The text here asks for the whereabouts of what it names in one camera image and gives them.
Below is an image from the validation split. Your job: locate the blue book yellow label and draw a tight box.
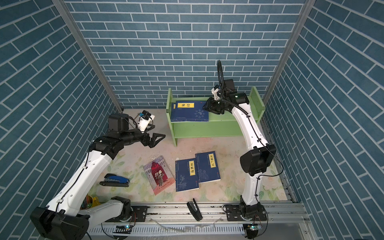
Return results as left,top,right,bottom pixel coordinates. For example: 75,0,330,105
175,159,199,192
195,151,221,184

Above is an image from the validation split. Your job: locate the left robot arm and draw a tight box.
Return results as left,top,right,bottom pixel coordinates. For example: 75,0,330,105
30,111,165,240

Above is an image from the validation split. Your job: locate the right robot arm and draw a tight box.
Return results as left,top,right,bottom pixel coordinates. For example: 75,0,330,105
204,60,276,221

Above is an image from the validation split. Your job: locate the green two-tier shelf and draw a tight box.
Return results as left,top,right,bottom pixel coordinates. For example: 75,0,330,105
165,86,266,148

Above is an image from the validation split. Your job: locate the red illustrated book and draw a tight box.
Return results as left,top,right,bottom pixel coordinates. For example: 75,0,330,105
143,156,176,195

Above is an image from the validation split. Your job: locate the blue black stapler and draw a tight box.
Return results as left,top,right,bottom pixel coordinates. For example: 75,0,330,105
99,174,130,188

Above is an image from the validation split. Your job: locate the yellow pen holder cup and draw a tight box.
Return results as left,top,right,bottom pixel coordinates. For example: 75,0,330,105
81,195,101,210

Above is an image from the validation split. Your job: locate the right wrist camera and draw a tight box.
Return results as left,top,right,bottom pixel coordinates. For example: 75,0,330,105
211,85,221,101

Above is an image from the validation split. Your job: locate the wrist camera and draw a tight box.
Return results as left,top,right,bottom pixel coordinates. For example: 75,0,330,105
138,110,155,133
211,85,221,101

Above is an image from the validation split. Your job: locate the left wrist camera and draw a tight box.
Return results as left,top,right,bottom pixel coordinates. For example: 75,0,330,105
138,110,155,133

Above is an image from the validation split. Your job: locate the black clip on rail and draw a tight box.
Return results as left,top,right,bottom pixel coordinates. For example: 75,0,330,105
187,199,203,222

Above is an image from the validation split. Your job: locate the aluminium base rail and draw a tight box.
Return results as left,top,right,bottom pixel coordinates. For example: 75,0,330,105
86,201,316,240

